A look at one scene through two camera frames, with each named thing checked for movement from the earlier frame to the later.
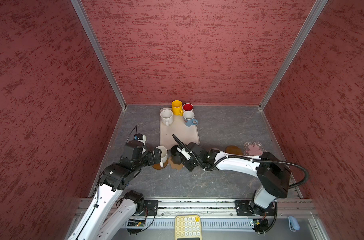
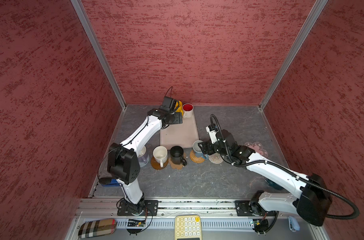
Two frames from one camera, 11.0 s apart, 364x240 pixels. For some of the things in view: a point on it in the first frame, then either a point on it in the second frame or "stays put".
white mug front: (164, 154) stays put
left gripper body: (146, 159) -> (174, 118)
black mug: (176, 156) stays put
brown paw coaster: (178, 166) stays put
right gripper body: (192, 163) -> (215, 148)
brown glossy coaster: (157, 165) stays put
